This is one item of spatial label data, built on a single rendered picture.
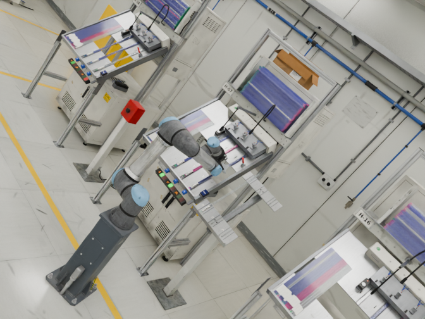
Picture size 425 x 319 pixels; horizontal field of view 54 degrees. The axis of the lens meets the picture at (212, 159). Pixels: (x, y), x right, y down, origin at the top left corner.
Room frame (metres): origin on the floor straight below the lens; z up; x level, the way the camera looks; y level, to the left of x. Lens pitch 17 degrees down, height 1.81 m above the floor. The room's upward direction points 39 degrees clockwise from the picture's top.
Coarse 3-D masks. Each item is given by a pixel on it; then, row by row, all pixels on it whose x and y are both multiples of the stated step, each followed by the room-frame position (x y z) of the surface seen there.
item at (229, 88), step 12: (276, 36) 3.37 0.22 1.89; (288, 48) 3.31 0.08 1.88; (264, 60) 3.39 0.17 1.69; (300, 60) 3.23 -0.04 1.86; (252, 72) 3.36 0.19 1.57; (228, 84) 3.38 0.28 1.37; (240, 84) 3.29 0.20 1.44; (312, 108) 3.03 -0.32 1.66; (300, 120) 3.01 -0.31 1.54; (144, 132) 3.02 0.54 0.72; (288, 132) 3.01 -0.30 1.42; (216, 192) 3.14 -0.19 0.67; (192, 216) 2.64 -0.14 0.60; (180, 240) 2.79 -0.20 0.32
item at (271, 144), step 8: (232, 112) 3.22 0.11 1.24; (240, 112) 3.22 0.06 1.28; (240, 120) 3.17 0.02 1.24; (248, 120) 3.17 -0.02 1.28; (248, 128) 3.13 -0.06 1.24; (256, 128) 3.12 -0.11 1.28; (256, 136) 3.08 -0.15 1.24; (264, 136) 3.08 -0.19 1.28; (264, 144) 3.03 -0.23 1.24; (272, 144) 3.03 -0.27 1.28
